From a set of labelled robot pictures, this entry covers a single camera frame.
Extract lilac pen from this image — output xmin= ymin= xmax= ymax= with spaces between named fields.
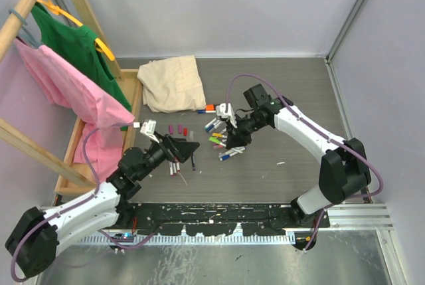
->
xmin=212 ymin=143 xmax=226 ymax=149

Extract orange black highlighter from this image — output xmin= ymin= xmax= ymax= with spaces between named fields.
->
xmin=205 ymin=104 xmax=216 ymax=113

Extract grey hanger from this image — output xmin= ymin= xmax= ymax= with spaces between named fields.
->
xmin=8 ymin=9 xmax=42 ymax=48

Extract pink shirt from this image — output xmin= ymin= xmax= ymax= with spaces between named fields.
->
xmin=14 ymin=37 xmax=134 ymax=182

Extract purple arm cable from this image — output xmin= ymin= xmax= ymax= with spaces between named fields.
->
xmin=226 ymin=74 xmax=384 ymax=252
xmin=9 ymin=122 xmax=157 ymax=282

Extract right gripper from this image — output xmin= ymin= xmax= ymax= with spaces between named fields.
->
xmin=226 ymin=112 xmax=268 ymax=150

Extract yellow end rainbow pen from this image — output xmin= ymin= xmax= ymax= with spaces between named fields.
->
xmin=211 ymin=133 xmax=227 ymax=141

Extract teal cap white marker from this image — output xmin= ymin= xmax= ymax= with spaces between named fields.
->
xmin=205 ymin=119 xmax=218 ymax=132

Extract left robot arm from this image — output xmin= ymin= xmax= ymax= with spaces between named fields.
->
xmin=5 ymin=134 xmax=200 ymax=282

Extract grey end white marker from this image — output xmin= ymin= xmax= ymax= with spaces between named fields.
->
xmin=218 ymin=147 xmax=245 ymax=159

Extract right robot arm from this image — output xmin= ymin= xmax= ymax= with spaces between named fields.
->
xmin=216 ymin=84 xmax=371 ymax=228

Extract blue end white marker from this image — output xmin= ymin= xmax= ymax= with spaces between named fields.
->
xmin=220 ymin=147 xmax=247 ymax=161

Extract beige folded cloth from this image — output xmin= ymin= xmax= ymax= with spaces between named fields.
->
xmin=137 ymin=55 xmax=207 ymax=113

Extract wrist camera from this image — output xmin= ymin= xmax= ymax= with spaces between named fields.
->
xmin=215 ymin=103 xmax=238 ymax=128
xmin=132 ymin=120 xmax=159 ymax=143

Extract grey cable duct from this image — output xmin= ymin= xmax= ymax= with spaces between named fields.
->
xmin=76 ymin=229 xmax=296 ymax=246

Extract dark purple clear pen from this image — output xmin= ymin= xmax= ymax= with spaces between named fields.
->
xmin=191 ymin=155 xmax=196 ymax=171

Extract green cap rainbow pen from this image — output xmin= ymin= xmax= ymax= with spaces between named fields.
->
xmin=209 ymin=137 xmax=226 ymax=145

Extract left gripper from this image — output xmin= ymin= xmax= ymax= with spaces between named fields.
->
xmin=136 ymin=132 xmax=199 ymax=181

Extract wooden clothes rack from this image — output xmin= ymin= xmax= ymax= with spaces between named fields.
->
xmin=1 ymin=0 xmax=141 ymax=197

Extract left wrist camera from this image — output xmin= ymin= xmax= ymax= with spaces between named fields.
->
xmin=132 ymin=120 xmax=159 ymax=143

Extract green shirt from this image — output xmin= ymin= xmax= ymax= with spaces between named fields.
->
xmin=31 ymin=2 xmax=131 ymax=111

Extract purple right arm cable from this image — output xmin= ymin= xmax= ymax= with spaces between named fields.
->
xmin=226 ymin=74 xmax=384 ymax=252

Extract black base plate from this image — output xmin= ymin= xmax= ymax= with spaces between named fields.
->
xmin=108 ymin=203 xmax=321 ymax=237

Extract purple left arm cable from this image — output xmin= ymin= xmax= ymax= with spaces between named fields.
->
xmin=9 ymin=122 xmax=157 ymax=282

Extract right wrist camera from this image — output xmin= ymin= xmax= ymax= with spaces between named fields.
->
xmin=215 ymin=103 xmax=238 ymax=128

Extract yellow hanger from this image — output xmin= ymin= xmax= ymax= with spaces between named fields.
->
xmin=37 ymin=0 xmax=115 ymax=61

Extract dark blue cap marker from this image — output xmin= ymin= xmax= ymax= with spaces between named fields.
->
xmin=206 ymin=120 xmax=223 ymax=132

